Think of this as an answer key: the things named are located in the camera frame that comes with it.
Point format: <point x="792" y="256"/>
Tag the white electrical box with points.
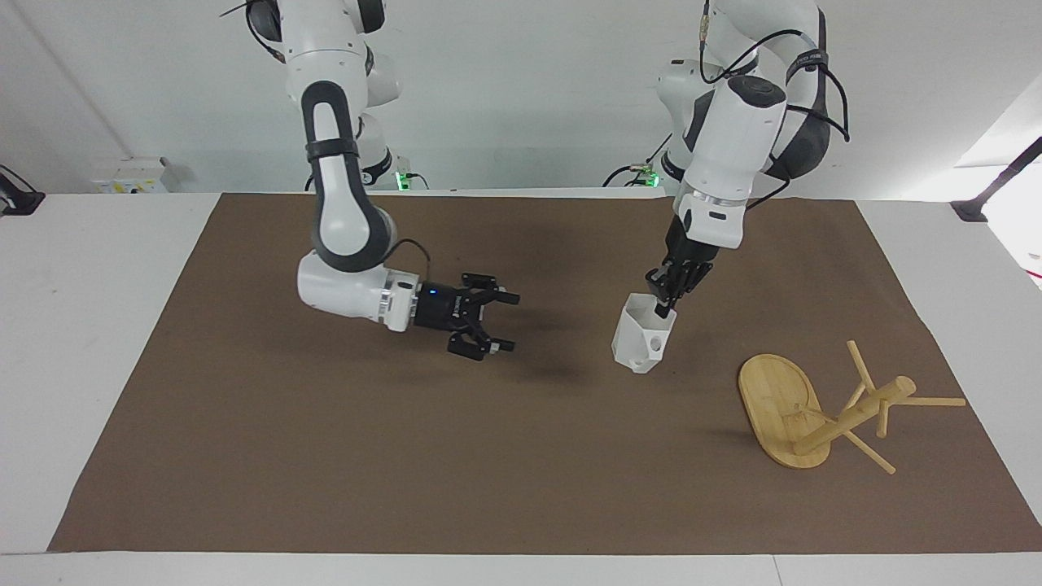
<point x="130" y="175"/>

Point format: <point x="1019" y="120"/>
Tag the wooden cup rack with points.
<point x="781" y="407"/>

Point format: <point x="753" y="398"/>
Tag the black stand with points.
<point x="1001" y="177"/>
<point x="16" y="198"/>

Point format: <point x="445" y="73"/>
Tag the white angular cup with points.
<point x="639" y="338"/>

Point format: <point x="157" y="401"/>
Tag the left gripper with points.
<point x="684" y="244"/>

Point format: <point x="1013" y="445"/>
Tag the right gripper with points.
<point x="440" y="308"/>

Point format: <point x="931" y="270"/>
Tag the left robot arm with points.
<point x="737" y="138"/>

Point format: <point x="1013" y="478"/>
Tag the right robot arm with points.
<point x="338" y="195"/>

